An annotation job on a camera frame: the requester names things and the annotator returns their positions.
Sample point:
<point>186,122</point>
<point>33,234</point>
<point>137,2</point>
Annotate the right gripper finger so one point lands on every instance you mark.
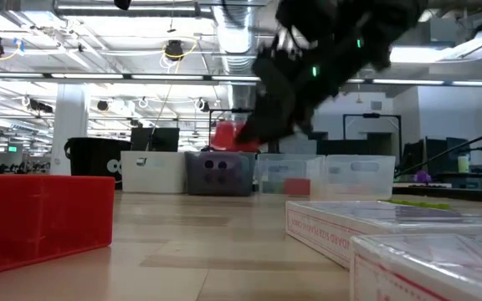
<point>272,113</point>
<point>307,115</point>

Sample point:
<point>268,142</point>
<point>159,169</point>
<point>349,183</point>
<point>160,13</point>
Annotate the small red toy block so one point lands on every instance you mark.
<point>228,138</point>

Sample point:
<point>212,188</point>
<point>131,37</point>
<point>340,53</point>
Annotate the small red studded brick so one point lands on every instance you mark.
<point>297,187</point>

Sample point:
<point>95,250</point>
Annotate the large red toy block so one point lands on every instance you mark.
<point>36,226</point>

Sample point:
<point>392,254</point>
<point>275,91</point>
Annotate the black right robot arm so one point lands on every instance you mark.
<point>404,12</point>

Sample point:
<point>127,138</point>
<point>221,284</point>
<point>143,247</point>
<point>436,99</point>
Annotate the yellow hanging pendant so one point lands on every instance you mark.
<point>358,99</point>

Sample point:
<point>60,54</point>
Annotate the clear plastic bin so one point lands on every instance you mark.
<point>270,171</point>
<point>362,180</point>

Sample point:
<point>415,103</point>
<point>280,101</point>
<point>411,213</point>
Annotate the smoky grey plastic bin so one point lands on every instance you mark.
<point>245,186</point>

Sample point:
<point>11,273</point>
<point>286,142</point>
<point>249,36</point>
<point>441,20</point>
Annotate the black monitor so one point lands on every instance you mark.
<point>165,140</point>

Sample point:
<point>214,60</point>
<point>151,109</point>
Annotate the pink-backed playing card deck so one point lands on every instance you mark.
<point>329,234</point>

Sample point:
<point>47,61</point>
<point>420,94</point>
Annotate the small purple object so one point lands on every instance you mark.
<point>423,176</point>

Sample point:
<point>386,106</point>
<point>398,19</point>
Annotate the white column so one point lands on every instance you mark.
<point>69,125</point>

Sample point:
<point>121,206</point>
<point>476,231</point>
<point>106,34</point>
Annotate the dark desk monitor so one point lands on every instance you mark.
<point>433,154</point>

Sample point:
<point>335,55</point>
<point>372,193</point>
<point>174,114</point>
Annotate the white plastic bin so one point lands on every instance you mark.
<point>157,180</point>

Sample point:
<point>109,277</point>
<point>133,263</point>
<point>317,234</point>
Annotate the lime green studded plate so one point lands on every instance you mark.
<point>421,204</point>

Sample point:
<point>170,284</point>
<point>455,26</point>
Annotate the black bucket with face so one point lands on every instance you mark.
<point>94,159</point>

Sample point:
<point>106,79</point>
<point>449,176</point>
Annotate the yellow-green bottle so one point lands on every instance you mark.
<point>463,165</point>

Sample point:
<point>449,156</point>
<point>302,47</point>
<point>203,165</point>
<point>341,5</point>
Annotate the red-backed playing card deck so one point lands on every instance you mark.
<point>412,276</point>

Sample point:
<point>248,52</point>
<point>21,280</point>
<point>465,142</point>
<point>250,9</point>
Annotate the silver round air duct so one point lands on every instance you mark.
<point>232,25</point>

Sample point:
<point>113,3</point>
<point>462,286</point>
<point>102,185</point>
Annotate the black aluminium table frame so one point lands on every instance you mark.
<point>454,194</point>

